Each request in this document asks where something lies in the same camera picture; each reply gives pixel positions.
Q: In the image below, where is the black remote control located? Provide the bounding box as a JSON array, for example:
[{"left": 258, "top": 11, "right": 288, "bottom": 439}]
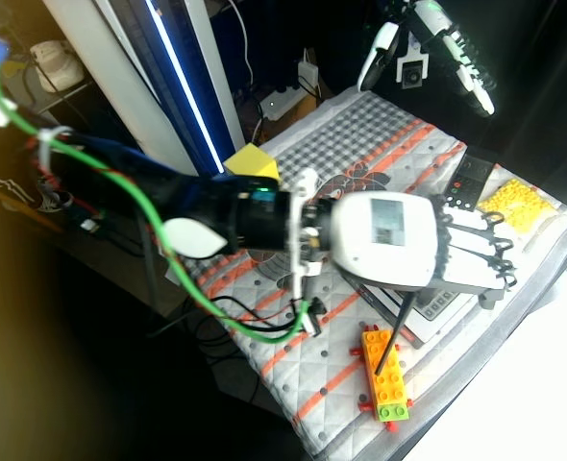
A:
[{"left": 442, "top": 152, "right": 497, "bottom": 213}]

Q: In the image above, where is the thin black rod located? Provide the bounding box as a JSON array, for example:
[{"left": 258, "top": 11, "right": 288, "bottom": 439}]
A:
[{"left": 373, "top": 290, "right": 417, "bottom": 376}]

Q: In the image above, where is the grey quilt with orange stripes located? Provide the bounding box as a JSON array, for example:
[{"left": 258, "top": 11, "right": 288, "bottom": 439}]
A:
[{"left": 177, "top": 88, "right": 567, "bottom": 455}]

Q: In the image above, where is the orange yellow green brick toy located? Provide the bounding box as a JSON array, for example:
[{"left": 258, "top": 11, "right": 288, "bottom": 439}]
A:
[{"left": 350, "top": 324, "right": 414, "bottom": 431}]

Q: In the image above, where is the yellow foam block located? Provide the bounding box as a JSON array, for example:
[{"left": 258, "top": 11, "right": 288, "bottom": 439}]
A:
[{"left": 223, "top": 142, "right": 283, "bottom": 182}]

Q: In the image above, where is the white power strip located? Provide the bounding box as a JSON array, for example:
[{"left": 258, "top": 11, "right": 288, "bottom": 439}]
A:
[{"left": 258, "top": 85, "right": 308, "bottom": 122}]

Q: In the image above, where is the white plug adapter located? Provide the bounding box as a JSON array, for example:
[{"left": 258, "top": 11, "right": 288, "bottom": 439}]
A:
[{"left": 296, "top": 60, "right": 319, "bottom": 95}]

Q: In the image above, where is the green cable with blue connector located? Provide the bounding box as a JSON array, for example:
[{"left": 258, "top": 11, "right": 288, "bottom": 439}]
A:
[{"left": 0, "top": 36, "right": 326, "bottom": 343}]

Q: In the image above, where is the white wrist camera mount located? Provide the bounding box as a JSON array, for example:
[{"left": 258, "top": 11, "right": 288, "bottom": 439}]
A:
[{"left": 396, "top": 50, "right": 431, "bottom": 91}]

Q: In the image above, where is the white power cable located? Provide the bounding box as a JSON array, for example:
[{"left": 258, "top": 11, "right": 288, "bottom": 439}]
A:
[{"left": 225, "top": 0, "right": 256, "bottom": 87}]

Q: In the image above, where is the white frame with blue light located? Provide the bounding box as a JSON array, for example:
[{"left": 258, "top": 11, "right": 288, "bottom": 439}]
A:
[{"left": 42, "top": 0, "right": 246, "bottom": 178}]

